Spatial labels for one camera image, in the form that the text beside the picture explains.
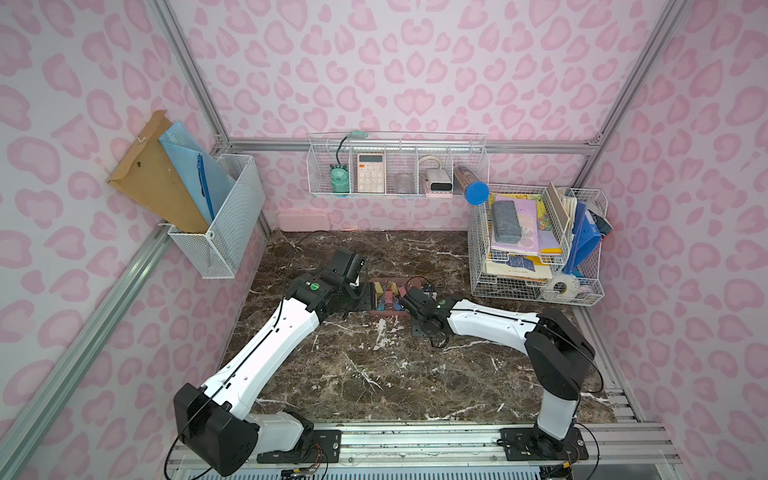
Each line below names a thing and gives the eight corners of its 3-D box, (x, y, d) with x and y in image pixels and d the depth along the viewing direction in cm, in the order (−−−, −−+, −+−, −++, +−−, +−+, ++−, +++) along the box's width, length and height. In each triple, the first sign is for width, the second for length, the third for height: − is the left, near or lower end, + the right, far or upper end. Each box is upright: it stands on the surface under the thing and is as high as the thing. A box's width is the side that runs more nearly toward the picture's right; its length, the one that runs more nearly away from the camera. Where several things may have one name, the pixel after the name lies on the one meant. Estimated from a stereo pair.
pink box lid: (281, 232, 124) (275, 216, 117) (283, 226, 126) (277, 210, 119) (330, 231, 124) (326, 216, 117) (331, 225, 126) (327, 210, 119)
